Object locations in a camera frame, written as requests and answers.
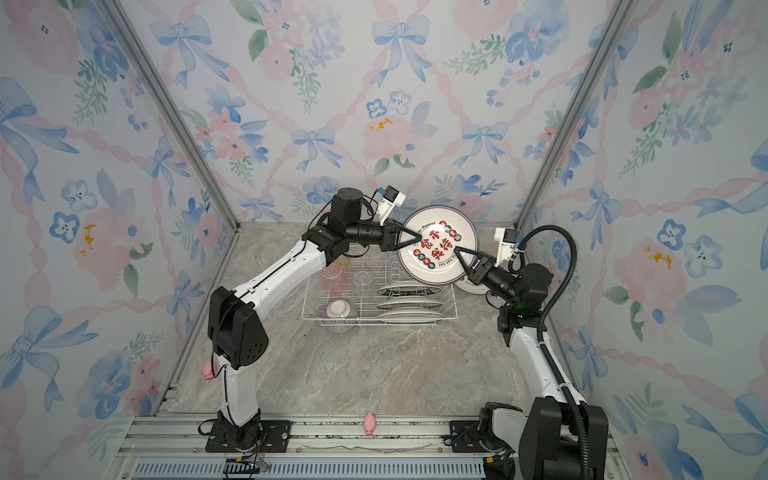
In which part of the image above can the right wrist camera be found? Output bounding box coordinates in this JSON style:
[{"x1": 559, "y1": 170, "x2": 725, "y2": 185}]
[{"x1": 494, "y1": 227, "x2": 519, "y2": 266}]

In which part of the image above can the plate with red characters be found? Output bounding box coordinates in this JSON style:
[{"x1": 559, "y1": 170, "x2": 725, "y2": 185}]
[{"x1": 454, "y1": 277, "x2": 488, "y2": 295}]

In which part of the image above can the front white plate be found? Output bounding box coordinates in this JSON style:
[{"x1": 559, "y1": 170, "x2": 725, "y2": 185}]
[{"x1": 377, "y1": 307, "x2": 445, "y2": 324}]

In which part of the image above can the right corner aluminium post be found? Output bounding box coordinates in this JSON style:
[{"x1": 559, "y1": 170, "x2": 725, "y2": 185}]
[{"x1": 514, "y1": 0, "x2": 636, "y2": 230}]

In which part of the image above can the clear glass cup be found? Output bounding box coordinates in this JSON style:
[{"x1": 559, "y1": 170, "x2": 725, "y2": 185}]
[{"x1": 352, "y1": 271, "x2": 374, "y2": 297}]

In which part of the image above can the pink plastic cup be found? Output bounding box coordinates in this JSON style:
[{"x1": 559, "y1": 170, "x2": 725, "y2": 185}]
[{"x1": 321, "y1": 263, "x2": 348, "y2": 296}]

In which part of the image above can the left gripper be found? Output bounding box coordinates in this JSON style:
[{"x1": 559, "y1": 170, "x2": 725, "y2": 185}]
[{"x1": 347, "y1": 220, "x2": 422, "y2": 255}]

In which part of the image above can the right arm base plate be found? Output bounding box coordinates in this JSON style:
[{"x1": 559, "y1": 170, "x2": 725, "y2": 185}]
[{"x1": 444, "y1": 420, "x2": 496, "y2": 455}]

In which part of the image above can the pink pig toy on rail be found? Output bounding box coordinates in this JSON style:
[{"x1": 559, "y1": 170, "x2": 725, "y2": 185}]
[{"x1": 362, "y1": 413, "x2": 377, "y2": 437}]

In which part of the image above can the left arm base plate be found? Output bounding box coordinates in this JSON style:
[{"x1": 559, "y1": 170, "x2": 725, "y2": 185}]
[{"x1": 205, "y1": 419, "x2": 292, "y2": 454}]

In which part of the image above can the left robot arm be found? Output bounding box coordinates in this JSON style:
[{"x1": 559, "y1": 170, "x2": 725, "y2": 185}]
[{"x1": 208, "y1": 186, "x2": 421, "y2": 449}]

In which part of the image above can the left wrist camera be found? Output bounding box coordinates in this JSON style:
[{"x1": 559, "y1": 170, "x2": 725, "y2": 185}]
[{"x1": 374, "y1": 185, "x2": 406, "y2": 226}]

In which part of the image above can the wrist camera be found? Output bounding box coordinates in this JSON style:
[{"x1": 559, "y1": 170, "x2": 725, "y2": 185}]
[
  {"x1": 494, "y1": 227, "x2": 519, "y2": 266},
  {"x1": 374, "y1": 185, "x2": 406, "y2": 226}
]

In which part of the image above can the left corner aluminium post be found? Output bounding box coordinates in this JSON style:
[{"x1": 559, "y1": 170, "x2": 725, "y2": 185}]
[{"x1": 95, "y1": 0, "x2": 240, "y2": 231}]

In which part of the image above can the clear cup white base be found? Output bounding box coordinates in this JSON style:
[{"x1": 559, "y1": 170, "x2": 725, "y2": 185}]
[{"x1": 322, "y1": 299, "x2": 355, "y2": 334}]

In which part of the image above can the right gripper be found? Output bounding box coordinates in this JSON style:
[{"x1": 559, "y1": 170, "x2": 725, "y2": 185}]
[{"x1": 455, "y1": 249, "x2": 519, "y2": 311}]

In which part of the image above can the pink pig toy left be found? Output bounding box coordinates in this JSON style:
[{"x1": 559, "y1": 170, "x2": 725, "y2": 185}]
[{"x1": 202, "y1": 361, "x2": 215, "y2": 381}]

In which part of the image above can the corner aluminium post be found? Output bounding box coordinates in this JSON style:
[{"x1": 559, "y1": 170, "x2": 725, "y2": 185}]
[
  {"x1": 514, "y1": 0, "x2": 636, "y2": 230},
  {"x1": 95, "y1": 0, "x2": 240, "y2": 231}
]

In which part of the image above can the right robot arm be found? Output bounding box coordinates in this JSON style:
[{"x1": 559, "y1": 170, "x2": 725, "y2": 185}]
[{"x1": 456, "y1": 247, "x2": 609, "y2": 479}]

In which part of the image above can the white wire dish rack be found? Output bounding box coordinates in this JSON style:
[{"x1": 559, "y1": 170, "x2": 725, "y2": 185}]
[{"x1": 301, "y1": 245, "x2": 458, "y2": 333}]

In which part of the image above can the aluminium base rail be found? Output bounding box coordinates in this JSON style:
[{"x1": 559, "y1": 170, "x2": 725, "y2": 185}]
[{"x1": 105, "y1": 413, "x2": 521, "y2": 479}]

